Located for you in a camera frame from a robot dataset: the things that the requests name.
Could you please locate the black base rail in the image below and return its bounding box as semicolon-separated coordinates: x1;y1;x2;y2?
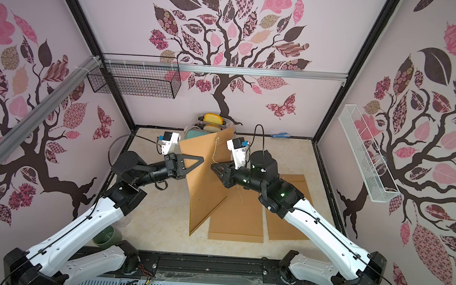
35;241;385;285

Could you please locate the mint green toaster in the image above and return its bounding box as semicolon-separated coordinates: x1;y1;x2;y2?
185;120;225;139

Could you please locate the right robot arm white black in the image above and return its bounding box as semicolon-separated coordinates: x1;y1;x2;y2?
211;140;387;285

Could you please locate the front bread slice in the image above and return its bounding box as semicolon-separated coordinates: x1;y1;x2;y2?
202;124;222;133

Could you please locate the green cup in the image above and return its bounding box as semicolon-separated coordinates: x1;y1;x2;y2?
93;226;122;249

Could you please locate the aluminium rail back wall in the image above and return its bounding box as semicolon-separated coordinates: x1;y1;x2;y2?
104;59;348;83

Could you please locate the aluminium rail wall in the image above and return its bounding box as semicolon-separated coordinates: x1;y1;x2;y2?
0;56;99;165
104;59;348;83

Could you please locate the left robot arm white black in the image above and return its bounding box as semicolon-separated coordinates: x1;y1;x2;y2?
1;151;204;285

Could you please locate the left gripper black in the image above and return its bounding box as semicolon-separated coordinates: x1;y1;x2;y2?
133;150;204;192

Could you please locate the white wire shelf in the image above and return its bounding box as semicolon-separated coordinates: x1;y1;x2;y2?
338;104;401;203

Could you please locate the aluminium rail left wall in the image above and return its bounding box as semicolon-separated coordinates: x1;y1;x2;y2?
0;56;99;165

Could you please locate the blue object by back wall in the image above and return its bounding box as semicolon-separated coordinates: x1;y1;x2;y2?
270;132;291;139

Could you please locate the brown file bag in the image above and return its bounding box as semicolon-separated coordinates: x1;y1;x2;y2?
208;186;264;244
266;174;311;241
180;127;234;235

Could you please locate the black wire basket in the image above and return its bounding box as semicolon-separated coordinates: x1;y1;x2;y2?
87;57;183;99

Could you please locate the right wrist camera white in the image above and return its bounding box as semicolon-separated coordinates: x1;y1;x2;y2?
226;137;250;170

